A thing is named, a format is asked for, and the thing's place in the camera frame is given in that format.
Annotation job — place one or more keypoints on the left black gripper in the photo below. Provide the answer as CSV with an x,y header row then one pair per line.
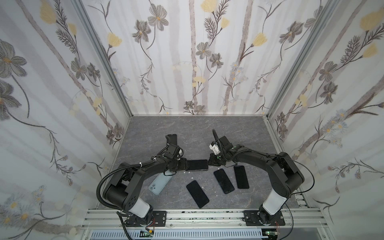
x,y
183,164

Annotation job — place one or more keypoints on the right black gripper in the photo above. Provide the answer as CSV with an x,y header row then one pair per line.
x,y
221,148

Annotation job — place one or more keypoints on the black phone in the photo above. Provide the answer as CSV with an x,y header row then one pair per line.
x,y
198,194
224,181
197,165
241,177

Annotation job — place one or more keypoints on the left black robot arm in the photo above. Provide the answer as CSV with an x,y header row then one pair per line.
x,y
120,189

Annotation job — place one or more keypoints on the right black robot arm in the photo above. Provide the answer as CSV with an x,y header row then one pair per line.
x,y
284,175

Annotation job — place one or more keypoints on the light blue phone case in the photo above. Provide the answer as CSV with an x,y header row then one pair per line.
x,y
160,182

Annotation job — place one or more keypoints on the black phone case upright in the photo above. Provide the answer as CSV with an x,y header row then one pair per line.
x,y
172,140

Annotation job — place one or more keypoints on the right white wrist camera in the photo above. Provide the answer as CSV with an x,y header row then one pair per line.
x,y
214,147

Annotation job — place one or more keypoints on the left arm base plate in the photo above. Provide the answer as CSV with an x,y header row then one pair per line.
x,y
152,219

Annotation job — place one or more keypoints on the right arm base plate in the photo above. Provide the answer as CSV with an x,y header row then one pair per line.
x,y
250,217

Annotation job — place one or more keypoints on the white slotted cable duct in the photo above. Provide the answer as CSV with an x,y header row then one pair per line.
x,y
180,234

